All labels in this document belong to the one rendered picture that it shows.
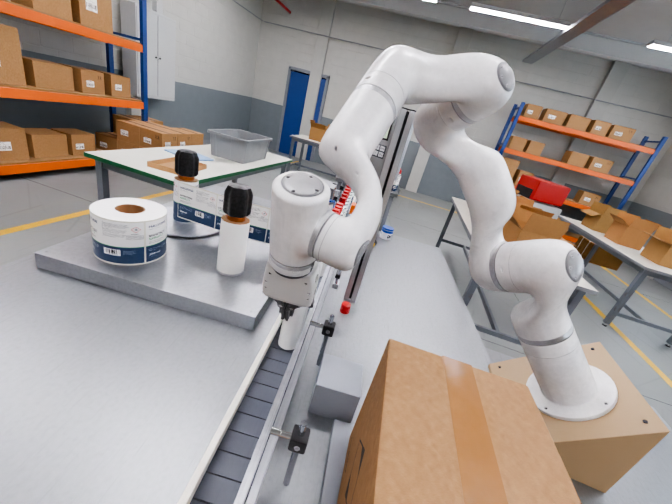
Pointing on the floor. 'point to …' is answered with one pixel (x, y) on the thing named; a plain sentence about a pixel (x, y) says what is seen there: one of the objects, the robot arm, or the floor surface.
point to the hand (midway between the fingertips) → (287, 309)
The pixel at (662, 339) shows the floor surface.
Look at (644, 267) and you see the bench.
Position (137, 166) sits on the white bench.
